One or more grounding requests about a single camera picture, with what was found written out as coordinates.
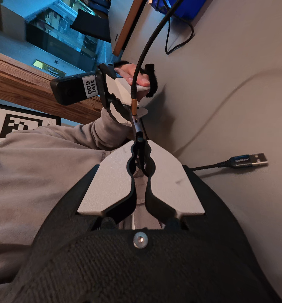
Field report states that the black framed marker sign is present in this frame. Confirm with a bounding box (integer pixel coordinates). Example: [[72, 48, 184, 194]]
[[0, 102, 62, 146]]

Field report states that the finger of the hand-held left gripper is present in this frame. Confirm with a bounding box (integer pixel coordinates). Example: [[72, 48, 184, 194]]
[[108, 94, 135, 126], [137, 107, 149, 140]]

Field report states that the document stand with instruction sheets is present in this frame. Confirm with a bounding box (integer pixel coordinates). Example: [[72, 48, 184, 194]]
[[108, 0, 153, 57]]

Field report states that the black cable with blue plug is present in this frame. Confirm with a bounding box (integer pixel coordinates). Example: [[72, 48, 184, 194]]
[[190, 153, 269, 171]]

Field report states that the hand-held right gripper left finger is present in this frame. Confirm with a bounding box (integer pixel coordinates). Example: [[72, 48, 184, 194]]
[[77, 140, 137, 217]]

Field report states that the braided cable with gold plug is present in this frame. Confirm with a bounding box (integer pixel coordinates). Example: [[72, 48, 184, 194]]
[[130, 0, 187, 116]]

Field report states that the blue plastic bin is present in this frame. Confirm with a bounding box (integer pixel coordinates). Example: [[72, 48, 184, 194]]
[[152, 0, 207, 21]]

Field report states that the wooden beam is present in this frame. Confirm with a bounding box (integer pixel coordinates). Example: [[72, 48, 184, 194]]
[[0, 48, 104, 125]]

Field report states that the person's grey clothing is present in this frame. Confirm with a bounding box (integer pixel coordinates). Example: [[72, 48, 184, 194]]
[[0, 142, 165, 293]]

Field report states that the person's left hand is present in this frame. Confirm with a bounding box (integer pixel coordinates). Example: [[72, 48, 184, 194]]
[[114, 62, 151, 87]]

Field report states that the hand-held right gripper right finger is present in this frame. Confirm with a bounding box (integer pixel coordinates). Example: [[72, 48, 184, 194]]
[[144, 140, 206, 220]]

